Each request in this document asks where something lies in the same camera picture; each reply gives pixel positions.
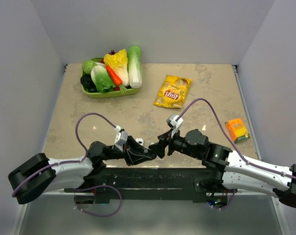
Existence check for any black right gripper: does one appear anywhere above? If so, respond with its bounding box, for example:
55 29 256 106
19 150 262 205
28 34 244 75
148 127 202 160

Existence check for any round green cabbage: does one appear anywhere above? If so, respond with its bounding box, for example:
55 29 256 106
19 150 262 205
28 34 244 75
82 60 96 74

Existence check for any yellow white cabbage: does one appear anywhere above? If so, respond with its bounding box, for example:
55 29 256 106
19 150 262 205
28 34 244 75
104 49 129 87

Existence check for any green vegetable basket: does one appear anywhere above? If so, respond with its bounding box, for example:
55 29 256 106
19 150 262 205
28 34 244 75
80 69 141 99

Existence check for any orange juice carton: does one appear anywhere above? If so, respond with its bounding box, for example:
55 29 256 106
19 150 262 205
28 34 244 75
225 118 250 143

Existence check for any green leafy bok choy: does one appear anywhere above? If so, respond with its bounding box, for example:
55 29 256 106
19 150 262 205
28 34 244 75
91 65 115 93

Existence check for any yellow chips bag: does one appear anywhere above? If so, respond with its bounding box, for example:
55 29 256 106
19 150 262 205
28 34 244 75
153 75 193 108

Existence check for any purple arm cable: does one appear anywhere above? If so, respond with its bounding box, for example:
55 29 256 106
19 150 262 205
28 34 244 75
175 97 296 182
11 112 118 198

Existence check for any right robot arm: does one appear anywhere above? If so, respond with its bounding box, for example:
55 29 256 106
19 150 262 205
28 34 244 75
149 129 296 208

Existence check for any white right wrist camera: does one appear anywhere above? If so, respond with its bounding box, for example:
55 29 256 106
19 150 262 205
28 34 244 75
166 114 183 138

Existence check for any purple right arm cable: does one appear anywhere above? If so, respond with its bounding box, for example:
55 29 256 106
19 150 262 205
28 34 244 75
175 97 296 182

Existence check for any black toy vegetable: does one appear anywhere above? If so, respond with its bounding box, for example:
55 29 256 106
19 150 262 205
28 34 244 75
80 74 98 93

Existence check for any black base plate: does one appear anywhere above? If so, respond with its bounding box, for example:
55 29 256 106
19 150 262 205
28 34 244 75
65 167 233 205

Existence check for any white earbud charging case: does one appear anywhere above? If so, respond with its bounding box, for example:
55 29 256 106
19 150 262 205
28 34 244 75
136 138 144 145

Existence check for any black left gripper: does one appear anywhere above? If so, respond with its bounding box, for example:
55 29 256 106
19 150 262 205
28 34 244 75
103 135 152 166

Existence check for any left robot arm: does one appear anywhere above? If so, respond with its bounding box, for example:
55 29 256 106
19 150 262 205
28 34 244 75
8 136 157 205

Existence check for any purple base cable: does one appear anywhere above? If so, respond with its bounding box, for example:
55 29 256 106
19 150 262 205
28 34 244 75
70 185 123 217
210 188 238 211

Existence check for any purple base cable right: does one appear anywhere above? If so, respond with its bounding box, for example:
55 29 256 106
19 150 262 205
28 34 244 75
210 188 238 211

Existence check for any orange toy carrot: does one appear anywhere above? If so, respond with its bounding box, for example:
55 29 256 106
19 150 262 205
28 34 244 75
106 65 127 94

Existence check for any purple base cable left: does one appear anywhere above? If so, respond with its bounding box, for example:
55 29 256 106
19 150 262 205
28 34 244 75
70 185 123 217

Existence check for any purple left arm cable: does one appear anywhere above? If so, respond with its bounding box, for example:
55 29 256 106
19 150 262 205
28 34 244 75
11 112 118 198

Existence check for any green white napa cabbage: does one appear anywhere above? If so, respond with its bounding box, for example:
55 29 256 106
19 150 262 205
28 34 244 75
127 45 142 89

